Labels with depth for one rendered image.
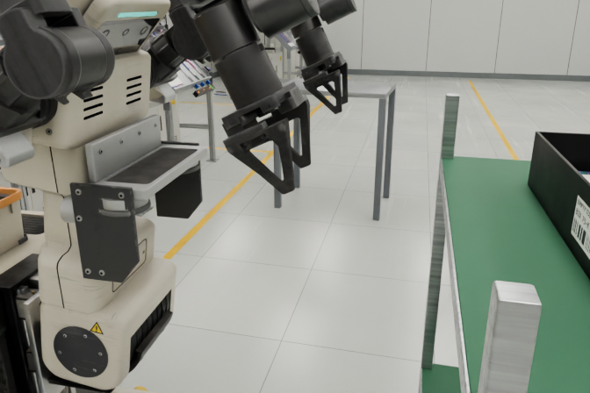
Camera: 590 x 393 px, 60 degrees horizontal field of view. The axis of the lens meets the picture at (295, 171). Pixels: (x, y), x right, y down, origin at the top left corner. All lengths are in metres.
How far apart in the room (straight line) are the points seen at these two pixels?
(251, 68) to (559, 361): 0.44
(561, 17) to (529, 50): 0.71
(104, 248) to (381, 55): 9.29
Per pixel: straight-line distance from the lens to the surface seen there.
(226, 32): 0.55
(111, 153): 0.86
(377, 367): 2.07
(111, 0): 0.78
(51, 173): 0.91
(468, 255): 0.79
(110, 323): 0.94
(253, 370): 2.05
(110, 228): 0.82
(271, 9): 0.53
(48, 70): 0.63
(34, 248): 1.22
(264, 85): 0.55
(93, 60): 0.66
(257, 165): 0.53
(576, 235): 0.84
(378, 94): 3.04
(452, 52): 9.94
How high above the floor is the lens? 1.30
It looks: 18 degrees down
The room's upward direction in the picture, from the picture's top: straight up
